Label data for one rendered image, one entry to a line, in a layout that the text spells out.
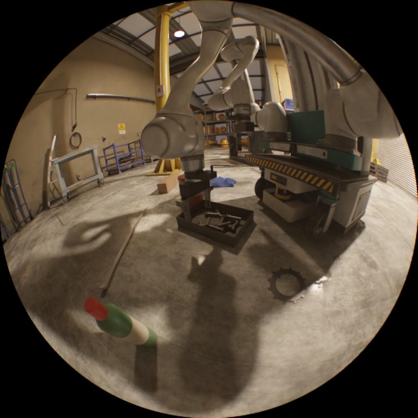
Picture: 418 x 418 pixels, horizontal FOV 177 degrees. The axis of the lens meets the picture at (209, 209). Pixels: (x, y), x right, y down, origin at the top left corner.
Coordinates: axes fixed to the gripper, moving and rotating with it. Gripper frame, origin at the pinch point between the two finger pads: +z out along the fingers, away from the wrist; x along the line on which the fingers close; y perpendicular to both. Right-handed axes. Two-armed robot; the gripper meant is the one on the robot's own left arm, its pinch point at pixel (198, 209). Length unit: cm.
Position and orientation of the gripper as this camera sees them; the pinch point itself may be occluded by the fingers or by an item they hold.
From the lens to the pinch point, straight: 57.5
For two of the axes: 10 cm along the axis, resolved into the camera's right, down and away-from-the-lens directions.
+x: -5.8, 4.2, -7.0
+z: 0.8, 8.8, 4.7
